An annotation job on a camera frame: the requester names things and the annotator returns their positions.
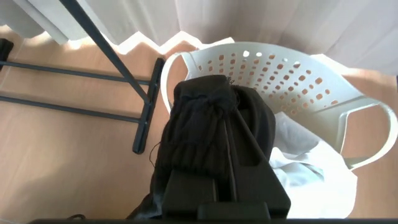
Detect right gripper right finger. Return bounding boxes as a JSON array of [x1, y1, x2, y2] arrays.
[[225, 108, 292, 219]]

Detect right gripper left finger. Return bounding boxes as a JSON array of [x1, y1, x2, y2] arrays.
[[163, 169, 219, 219]]

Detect black shorts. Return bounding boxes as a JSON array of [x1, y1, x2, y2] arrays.
[[126, 73, 277, 220]]

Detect white laundry basket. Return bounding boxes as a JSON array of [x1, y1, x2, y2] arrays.
[[160, 41, 398, 171]]

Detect black clothes rack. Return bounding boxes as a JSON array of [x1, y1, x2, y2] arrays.
[[0, 0, 166, 156]]

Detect white garment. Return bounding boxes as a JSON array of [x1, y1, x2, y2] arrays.
[[269, 111, 359, 219]]

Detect beige curtain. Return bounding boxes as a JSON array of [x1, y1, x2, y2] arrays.
[[0, 0, 398, 76]]

